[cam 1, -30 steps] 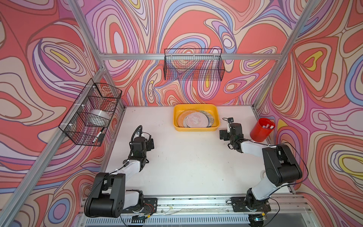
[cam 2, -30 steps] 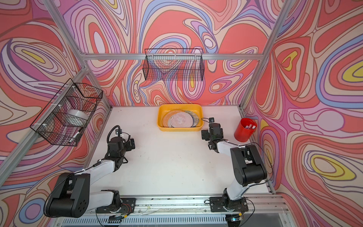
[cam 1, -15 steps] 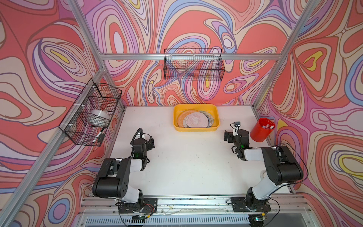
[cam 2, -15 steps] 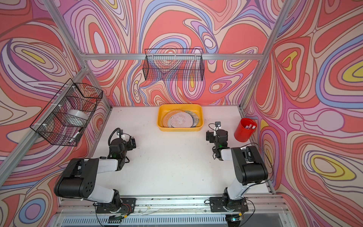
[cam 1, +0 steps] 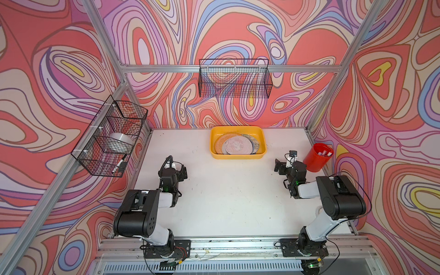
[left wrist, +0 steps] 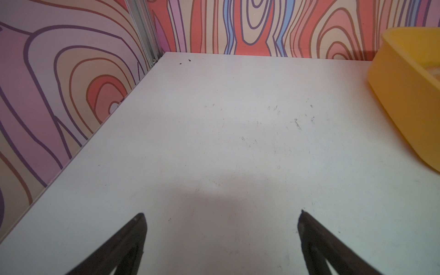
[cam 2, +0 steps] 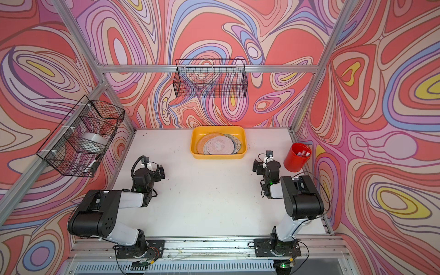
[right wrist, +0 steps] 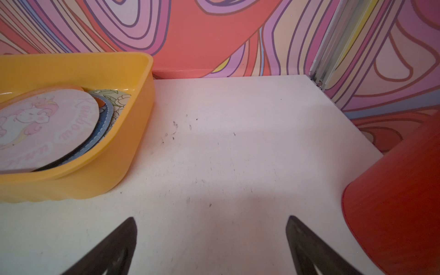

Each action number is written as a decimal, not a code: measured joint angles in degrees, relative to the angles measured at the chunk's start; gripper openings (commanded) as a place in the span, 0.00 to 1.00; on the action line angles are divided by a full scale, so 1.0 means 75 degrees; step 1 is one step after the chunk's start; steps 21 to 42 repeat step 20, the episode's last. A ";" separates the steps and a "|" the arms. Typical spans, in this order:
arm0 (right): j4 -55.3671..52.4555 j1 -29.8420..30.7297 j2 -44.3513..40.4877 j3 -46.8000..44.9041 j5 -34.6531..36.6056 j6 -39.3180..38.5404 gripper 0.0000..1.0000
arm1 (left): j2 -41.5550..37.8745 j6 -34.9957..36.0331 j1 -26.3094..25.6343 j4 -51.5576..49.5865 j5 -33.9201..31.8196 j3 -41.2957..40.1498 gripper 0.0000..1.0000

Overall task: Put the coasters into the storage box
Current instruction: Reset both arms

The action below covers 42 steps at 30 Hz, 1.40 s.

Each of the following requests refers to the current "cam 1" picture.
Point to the black wire basket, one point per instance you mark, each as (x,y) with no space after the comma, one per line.
(235,78)
(121,116)

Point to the green floral bunny coaster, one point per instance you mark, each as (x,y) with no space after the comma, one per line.
(254,141)

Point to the black wire basket back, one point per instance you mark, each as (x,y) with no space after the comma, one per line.
(235,78)

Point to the silver tape roll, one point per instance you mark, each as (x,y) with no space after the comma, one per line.
(118,143)

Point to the black wire basket left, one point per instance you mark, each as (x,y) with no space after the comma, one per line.
(121,116)

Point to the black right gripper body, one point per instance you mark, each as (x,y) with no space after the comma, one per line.
(284,171)

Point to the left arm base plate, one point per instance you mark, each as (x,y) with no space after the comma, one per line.
(175,249)

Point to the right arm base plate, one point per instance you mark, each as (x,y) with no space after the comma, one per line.
(294,247)

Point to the orange round coaster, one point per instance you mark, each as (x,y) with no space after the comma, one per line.
(219,145)

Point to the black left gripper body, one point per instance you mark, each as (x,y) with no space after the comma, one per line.
(178,177)

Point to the yellow plastic storage box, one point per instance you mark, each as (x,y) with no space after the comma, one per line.
(255,131)

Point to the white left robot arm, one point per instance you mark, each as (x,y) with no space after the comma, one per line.
(137,217)

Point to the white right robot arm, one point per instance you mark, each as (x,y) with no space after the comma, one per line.
(341,202)

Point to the pink rainbow unicorn coaster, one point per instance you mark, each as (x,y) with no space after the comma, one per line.
(237,145)

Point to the red plastic cup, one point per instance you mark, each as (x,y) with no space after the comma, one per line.
(317,157)

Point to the white marker pen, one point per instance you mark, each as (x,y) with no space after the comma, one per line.
(117,166)

